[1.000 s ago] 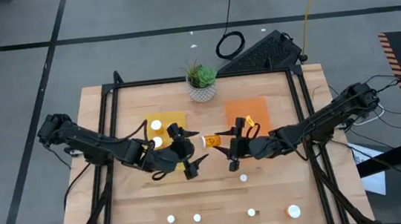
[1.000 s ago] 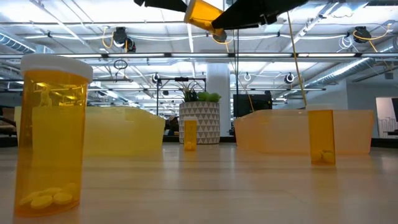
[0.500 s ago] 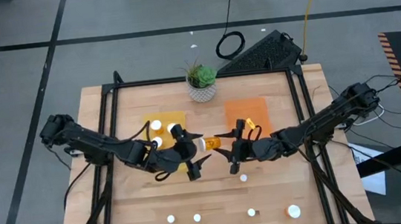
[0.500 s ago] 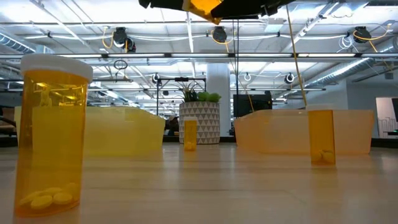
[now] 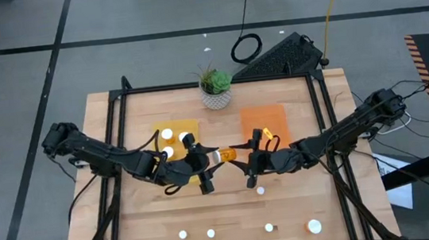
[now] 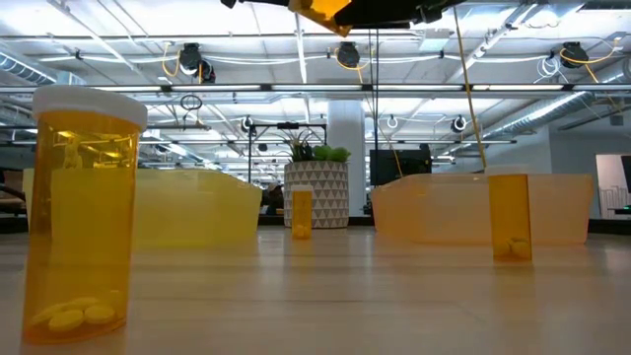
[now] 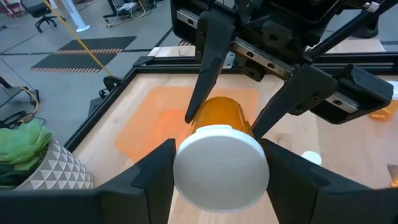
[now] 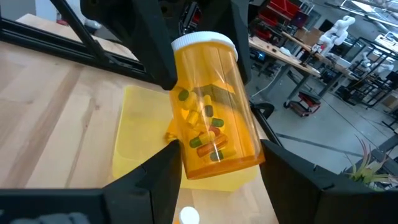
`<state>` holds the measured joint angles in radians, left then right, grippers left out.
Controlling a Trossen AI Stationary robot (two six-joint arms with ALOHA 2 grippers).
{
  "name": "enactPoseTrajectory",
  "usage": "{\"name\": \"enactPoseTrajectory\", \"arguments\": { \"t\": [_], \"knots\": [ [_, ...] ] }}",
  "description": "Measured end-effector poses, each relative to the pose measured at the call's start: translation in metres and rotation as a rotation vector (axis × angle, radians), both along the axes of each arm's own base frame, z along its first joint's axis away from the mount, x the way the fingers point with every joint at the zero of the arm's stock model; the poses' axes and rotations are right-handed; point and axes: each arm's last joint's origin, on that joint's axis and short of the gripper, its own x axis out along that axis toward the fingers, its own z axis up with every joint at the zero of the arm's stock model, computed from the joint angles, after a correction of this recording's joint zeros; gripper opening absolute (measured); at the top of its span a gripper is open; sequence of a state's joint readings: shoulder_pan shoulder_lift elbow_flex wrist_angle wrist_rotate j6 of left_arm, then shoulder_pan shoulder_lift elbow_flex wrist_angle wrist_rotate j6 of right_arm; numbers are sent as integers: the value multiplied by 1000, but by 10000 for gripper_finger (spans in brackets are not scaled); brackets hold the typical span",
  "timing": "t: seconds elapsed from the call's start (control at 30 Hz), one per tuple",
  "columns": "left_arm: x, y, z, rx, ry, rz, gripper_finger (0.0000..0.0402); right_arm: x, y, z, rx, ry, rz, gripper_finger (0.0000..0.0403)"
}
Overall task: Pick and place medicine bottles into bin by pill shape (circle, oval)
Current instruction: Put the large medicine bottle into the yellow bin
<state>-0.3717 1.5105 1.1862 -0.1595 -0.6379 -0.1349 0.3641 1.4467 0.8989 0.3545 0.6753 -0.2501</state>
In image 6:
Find translucent orange plastic bin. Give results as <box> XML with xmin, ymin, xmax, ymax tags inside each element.
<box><xmin>370</xmin><ymin>171</ymin><xmax>596</xmax><ymax>247</ymax></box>

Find translucent yellow plastic bin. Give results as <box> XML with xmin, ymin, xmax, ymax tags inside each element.
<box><xmin>22</xmin><ymin>167</ymin><xmax>264</xmax><ymax>249</ymax></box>

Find long ceiling light bar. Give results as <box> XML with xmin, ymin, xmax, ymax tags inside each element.
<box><xmin>0</xmin><ymin>83</ymin><xmax>631</xmax><ymax>94</ymax></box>

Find white round column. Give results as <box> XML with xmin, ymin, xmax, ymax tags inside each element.
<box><xmin>326</xmin><ymin>100</ymin><xmax>368</xmax><ymax>218</ymax></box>

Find black monitor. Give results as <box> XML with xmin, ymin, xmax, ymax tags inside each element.
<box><xmin>369</xmin><ymin>145</ymin><xmax>434</xmax><ymax>187</ymax></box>

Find person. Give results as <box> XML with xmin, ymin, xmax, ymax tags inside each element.
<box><xmin>263</xmin><ymin>181</ymin><xmax>286</xmax><ymax>217</ymax></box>

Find triangle-patterned planter with succulents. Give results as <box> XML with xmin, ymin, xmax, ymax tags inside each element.
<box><xmin>283</xmin><ymin>128</ymin><xmax>352</xmax><ymax>230</ymax></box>

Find dark background furniture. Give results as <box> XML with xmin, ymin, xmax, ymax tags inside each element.
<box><xmin>0</xmin><ymin>167</ymin><xmax>29</xmax><ymax>218</ymax></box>

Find black hanging cables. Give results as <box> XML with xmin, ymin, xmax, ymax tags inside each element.
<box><xmin>367</xmin><ymin>28</ymin><xmax>381</xmax><ymax>149</ymax></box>

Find yellow hanging cord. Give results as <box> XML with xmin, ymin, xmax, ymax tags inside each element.
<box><xmin>452</xmin><ymin>7</ymin><xmax>489</xmax><ymax>170</ymax></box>

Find black cable loop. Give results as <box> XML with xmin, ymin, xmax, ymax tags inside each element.
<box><xmin>178</xmin><ymin>93</ymin><xmax>204</xmax><ymax>112</ymax></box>

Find black background frame stand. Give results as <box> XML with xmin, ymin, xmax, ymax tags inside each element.
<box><xmin>247</xmin><ymin>121</ymin><xmax>328</xmax><ymax>184</ymax></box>

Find silver ventilation duct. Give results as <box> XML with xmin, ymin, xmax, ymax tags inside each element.
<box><xmin>482</xmin><ymin>73</ymin><xmax>631</xmax><ymax>142</ymax></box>
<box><xmin>0</xmin><ymin>51</ymin><xmax>58</xmax><ymax>86</ymax></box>

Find white wall poster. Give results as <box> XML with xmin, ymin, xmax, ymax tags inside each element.
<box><xmin>595</xmin><ymin>153</ymin><xmax>631</xmax><ymax>220</ymax></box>

